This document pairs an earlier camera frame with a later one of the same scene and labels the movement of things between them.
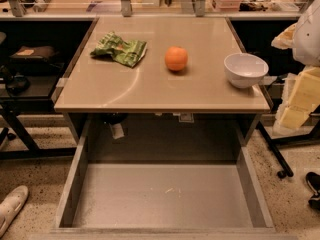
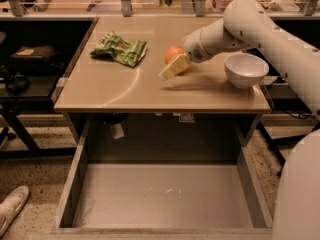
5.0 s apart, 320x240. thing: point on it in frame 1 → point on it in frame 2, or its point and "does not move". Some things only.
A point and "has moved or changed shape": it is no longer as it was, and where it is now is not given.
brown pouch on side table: x=33 y=53 does not move
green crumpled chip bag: x=127 y=52 does not move
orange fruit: x=176 y=58 has moved or changed shape
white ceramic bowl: x=245 y=70 does not move
